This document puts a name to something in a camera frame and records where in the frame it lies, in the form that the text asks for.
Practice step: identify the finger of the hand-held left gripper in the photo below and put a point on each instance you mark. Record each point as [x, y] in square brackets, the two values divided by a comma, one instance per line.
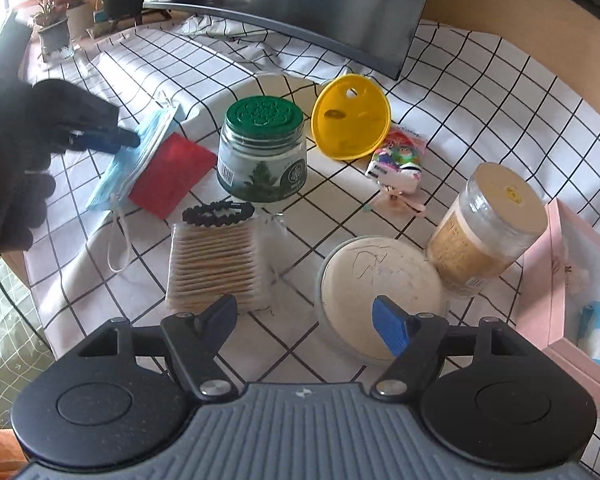
[111, 138]

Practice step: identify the pink cardboard box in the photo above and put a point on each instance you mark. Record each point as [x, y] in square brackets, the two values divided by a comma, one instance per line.
[550, 280]

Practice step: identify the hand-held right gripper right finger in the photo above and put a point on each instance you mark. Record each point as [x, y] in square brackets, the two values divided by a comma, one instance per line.
[390, 329]

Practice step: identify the person's left hand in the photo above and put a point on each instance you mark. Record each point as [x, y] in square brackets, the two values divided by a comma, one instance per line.
[20, 160]

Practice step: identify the white black-grid tablecloth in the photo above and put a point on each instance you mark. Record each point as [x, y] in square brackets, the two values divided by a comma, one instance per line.
[480, 120]

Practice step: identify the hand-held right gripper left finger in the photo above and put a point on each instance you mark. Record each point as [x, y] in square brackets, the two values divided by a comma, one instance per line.
[222, 318]

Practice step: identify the pink-leaved plant in glass pot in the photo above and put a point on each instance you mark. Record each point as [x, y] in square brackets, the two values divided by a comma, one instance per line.
[55, 35]

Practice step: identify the yellow round lid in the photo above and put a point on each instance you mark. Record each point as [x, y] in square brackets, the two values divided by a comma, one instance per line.
[352, 120]

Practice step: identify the green plant in white pot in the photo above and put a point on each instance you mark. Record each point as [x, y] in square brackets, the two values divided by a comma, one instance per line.
[80, 17]

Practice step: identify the cotton swab pack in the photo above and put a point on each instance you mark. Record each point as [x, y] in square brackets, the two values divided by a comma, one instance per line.
[212, 265]

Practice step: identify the cartoon print tissue packet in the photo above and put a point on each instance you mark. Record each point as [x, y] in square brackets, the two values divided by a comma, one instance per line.
[397, 162]

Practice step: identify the clear plastic jar beige lid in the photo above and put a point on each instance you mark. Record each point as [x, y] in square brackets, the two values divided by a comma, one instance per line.
[485, 230]

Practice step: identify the black computer monitor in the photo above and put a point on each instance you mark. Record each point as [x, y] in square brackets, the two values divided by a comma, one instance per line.
[300, 0]

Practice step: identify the red folded cloth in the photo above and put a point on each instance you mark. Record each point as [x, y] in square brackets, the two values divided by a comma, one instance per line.
[172, 175]

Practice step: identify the round cream powder puff case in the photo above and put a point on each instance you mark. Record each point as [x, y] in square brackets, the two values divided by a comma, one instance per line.
[380, 280]

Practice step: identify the green-lidded glass jar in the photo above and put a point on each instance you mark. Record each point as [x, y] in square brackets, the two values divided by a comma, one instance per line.
[262, 160]

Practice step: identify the blue face mask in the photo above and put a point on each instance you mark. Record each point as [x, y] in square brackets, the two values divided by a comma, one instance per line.
[125, 170]

